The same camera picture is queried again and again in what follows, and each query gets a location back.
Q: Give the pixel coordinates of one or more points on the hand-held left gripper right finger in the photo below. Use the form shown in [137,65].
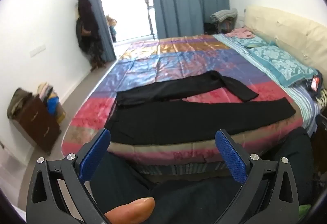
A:
[230,160]

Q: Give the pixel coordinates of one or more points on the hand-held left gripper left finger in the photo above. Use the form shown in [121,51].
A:
[94,156]

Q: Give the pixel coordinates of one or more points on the black pants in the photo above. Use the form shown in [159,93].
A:
[178,124]

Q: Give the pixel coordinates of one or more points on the yellow cardboard box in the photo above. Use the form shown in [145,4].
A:
[61,114]

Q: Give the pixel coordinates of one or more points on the person's legs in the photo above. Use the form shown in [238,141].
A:
[191,201]

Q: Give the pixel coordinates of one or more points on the dark wooden cabinet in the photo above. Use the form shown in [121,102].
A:
[38,126]

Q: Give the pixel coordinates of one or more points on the blue bag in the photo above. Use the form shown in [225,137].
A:
[53,105]

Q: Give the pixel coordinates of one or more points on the stack of folded clothes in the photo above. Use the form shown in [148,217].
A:
[44,89]

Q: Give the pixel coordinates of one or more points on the green cloth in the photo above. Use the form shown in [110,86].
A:
[304,215]

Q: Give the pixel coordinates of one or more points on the colourful satin quilt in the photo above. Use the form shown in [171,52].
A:
[178,60]

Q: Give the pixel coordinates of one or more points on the pink cloth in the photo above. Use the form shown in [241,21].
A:
[240,33]

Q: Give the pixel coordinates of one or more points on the dark hanging clothes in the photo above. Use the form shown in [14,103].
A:
[88,24]

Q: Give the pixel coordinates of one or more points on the narrow blue curtain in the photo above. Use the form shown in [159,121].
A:
[104,24]

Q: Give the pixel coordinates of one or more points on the dark clothes pile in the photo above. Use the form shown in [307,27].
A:
[219,26]

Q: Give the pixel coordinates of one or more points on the cream padded headboard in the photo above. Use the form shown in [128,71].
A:
[286,27]

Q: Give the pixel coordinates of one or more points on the grey folded blanket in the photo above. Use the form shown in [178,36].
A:
[224,14]

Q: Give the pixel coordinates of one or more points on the glass balcony door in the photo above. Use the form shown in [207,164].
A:
[127,9]

